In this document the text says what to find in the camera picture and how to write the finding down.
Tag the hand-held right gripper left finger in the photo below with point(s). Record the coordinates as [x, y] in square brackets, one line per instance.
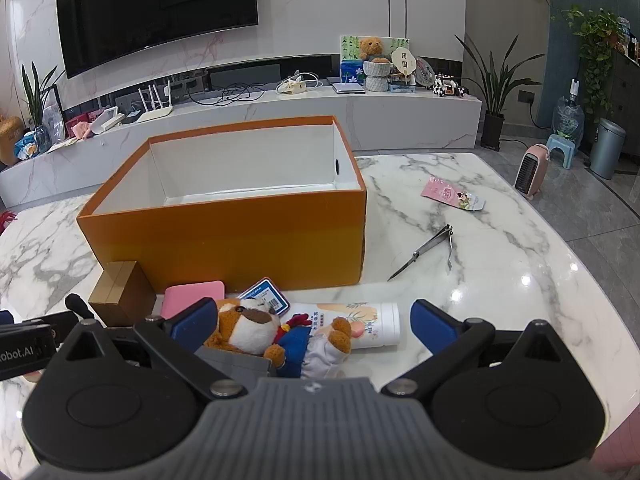
[192, 317]

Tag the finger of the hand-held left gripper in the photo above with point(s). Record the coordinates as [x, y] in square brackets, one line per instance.
[77, 304]

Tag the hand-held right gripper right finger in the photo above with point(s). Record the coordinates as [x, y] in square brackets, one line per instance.
[432, 322]

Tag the small brown cardboard box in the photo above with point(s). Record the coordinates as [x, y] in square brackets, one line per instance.
[120, 295]

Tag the brown plush dog toy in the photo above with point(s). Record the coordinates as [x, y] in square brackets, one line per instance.
[250, 330]

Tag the white printed tube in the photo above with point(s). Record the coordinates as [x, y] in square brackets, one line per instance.
[370, 325]

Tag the orange cardboard box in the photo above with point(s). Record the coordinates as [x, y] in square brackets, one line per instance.
[225, 240]

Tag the pink wallet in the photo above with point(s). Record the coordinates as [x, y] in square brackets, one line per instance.
[190, 291]

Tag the grey box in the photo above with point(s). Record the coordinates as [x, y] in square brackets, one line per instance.
[235, 360]

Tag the metal nail clipper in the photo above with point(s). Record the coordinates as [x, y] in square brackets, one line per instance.
[417, 254]

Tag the blue and white card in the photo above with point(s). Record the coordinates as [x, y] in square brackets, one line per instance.
[267, 295]

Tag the colourful feather toy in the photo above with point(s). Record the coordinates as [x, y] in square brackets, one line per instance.
[6, 220]

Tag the pink printed packet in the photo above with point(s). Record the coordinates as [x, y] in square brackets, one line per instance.
[445, 192]

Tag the blue snack bag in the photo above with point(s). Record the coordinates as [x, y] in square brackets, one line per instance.
[26, 147]

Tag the pink plush item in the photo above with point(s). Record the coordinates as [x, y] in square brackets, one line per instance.
[80, 127]

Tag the golden brown ornament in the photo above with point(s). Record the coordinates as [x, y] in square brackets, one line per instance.
[9, 140]

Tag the pink space heater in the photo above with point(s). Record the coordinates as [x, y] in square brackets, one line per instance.
[531, 172]

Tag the white rectangular box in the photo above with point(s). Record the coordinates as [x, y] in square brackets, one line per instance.
[107, 121]

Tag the potted long leaf plant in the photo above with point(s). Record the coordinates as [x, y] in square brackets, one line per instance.
[492, 130]

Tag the white wifi router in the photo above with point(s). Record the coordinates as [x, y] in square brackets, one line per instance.
[155, 116]

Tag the tall leaf plant in vase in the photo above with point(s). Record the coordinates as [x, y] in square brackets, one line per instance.
[35, 105]

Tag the white marble tv console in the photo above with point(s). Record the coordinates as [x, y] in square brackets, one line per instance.
[400, 120]

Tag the small teal stool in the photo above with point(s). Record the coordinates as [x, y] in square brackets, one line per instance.
[562, 145]

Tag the black and white cow toy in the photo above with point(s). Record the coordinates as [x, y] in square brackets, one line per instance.
[445, 89]

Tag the flat blue box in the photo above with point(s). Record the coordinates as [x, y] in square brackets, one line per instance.
[401, 88]

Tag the grey trash can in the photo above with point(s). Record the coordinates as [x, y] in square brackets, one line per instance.
[607, 147]

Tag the large water bottle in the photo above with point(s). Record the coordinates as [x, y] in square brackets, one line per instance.
[569, 115]

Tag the silver laptop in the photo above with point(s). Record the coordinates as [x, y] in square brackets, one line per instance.
[348, 88]

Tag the decorative round plate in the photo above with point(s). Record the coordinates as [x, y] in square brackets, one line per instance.
[426, 72]

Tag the white knitted basket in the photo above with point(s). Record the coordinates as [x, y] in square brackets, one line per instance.
[377, 77]

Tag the round paper fan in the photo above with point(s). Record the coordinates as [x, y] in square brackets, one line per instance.
[402, 60]

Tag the green bamboo painting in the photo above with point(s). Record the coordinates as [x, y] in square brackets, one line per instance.
[350, 55]

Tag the brown teddy bear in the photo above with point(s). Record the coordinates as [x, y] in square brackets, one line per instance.
[372, 49]

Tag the dark cabinet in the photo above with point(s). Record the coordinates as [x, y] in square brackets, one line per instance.
[627, 95]

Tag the green leafy climbing plant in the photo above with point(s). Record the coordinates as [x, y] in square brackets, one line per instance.
[595, 35]

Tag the black picture frame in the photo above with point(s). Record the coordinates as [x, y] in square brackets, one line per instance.
[54, 115]

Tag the black wall television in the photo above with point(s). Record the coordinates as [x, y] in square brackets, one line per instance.
[150, 10]

